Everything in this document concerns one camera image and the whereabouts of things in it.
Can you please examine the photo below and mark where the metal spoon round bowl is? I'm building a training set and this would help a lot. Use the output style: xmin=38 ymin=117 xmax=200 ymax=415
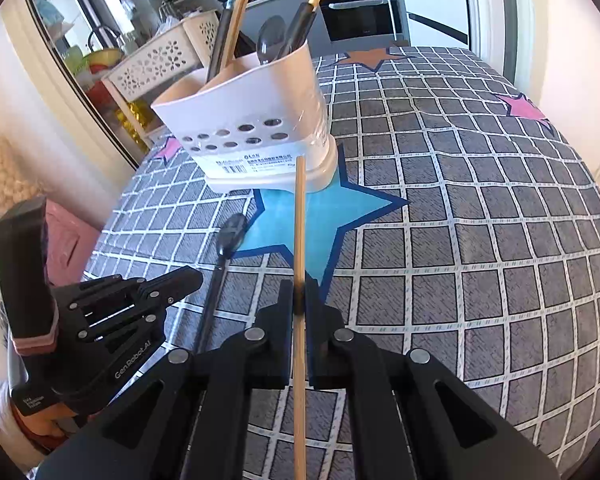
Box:
xmin=257 ymin=15 xmax=286 ymax=65

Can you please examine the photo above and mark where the blue patterned wooden chopstick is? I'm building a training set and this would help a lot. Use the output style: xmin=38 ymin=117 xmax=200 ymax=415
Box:
xmin=207 ymin=0 xmax=236 ymax=81

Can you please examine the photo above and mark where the black built-in oven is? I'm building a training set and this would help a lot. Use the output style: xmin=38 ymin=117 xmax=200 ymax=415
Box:
xmin=320 ymin=0 xmax=403 ymax=42

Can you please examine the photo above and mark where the left hand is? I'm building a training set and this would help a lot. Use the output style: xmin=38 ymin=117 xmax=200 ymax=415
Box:
xmin=10 ymin=401 xmax=76 ymax=453

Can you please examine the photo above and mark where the beige perforated storage cart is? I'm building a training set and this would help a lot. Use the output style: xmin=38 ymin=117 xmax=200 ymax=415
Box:
xmin=102 ymin=11 xmax=219 ymax=143

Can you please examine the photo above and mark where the black spoon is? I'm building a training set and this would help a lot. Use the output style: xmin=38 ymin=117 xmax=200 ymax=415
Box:
xmin=193 ymin=214 xmax=248 ymax=354

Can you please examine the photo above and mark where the grey checked tablecloth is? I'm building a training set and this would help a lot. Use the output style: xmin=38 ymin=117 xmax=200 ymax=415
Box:
xmin=85 ymin=48 xmax=600 ymax=478

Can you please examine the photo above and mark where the white refrigerator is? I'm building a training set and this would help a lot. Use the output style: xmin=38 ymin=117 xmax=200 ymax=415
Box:
xmin=404 ymin=0 xmax=470 ymax=48

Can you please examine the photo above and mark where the wooden chopstick in holder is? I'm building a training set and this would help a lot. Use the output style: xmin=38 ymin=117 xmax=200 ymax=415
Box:
xmin=221 ymin=0 xmax=249 ymax=70

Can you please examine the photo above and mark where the plain wooden chopstick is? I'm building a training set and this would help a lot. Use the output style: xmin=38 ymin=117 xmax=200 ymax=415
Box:
xmin=292 ymin=156 xmax=308 ymax=480

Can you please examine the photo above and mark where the white plastic utensil holder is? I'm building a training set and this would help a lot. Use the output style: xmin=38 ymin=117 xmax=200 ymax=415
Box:
xmin=151 ymin=46 xmax=338 ymax=193

